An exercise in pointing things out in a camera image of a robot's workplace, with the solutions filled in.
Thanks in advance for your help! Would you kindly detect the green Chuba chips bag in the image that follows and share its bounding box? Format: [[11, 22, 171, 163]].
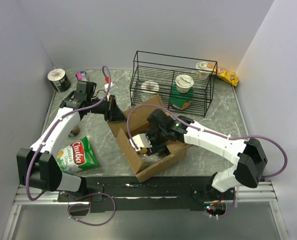
[[56, 136, 99, 175]]

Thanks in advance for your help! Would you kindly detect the white lidded jar in basket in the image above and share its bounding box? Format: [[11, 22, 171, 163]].
[[140, 80, 160, 102]]

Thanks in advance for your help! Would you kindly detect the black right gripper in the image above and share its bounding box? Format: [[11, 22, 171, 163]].
[[142, 127, 169, 157]]

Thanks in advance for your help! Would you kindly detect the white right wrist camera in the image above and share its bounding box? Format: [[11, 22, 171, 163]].
[[129, 133, 152, 152]]

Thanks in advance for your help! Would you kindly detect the green canister in basket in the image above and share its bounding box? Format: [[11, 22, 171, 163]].
[[168, 84, 194, 111]]

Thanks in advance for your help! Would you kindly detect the white yogurt cup behind basket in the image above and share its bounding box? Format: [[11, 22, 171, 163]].
[[195, 61, 213, 80]]

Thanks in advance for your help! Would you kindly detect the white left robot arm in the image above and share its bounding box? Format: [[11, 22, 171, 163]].
[[16, 81, 127, 201]]

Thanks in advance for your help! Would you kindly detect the yellow snack bag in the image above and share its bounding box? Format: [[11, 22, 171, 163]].
[[213, 68, 239, 87]]

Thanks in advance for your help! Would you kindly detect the brown cardboard box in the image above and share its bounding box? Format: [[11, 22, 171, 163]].
[[108, 106, 191, 183]]

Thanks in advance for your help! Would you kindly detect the pink yogurt cup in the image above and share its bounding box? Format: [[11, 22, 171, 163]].
[[75, 71, 88, 82]]

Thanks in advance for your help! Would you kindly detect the black wire basket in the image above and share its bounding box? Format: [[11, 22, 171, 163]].
[[129, 50, 218, 117]]

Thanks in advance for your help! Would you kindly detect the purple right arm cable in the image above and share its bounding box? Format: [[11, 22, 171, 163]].
[[126, 104, 289, 179]]

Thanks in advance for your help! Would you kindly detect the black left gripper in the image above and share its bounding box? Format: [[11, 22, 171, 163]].
[[87, 94, 129, 122]]

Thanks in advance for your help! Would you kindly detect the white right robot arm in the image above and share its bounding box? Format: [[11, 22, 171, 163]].
[[147, 109, 268, 200]]

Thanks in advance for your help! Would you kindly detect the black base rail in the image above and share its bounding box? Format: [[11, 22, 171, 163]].
[[57, 176, 234, 213]]

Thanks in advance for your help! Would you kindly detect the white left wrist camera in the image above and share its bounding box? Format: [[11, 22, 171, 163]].
[[104, 82, 119, 95]]

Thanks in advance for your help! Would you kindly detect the black can white lid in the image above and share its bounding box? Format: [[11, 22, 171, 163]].
[[47, 68, 71, 93]]

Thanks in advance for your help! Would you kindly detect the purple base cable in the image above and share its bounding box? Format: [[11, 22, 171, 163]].
[[67, 191, 117, 226]]

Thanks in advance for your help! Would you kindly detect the small brown jar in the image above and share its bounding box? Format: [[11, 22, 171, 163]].
[[68, 125, 80, 138]]

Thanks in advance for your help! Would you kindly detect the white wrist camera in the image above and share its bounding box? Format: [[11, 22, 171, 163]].
[[104, 82, 119, 95], [129, 133, 152, 152]]

